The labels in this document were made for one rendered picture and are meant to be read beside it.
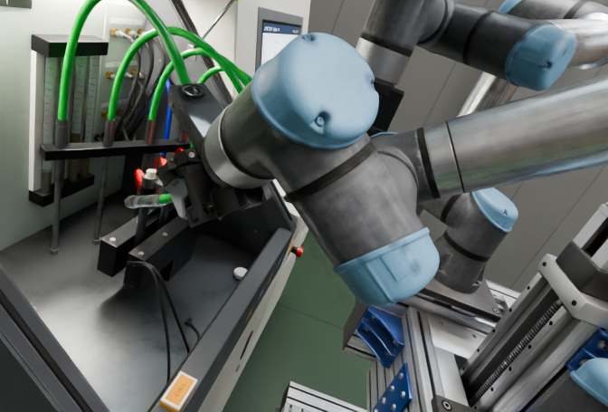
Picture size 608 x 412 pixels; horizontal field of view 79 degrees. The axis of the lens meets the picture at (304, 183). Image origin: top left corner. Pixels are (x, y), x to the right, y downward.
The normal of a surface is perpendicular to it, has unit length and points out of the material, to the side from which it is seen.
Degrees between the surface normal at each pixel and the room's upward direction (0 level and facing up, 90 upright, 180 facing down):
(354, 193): 66
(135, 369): 0
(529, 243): 90
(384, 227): 61
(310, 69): 45
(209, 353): 0
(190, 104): 17
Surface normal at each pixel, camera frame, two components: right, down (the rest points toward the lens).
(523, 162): -0.18, 0.63
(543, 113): -0.45, -0.41
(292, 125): -0.50, 0.67
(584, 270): -0.93, -0.36
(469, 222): -0.71, 0.07
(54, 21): 0.91, 0.40
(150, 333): 0.33, -0.84
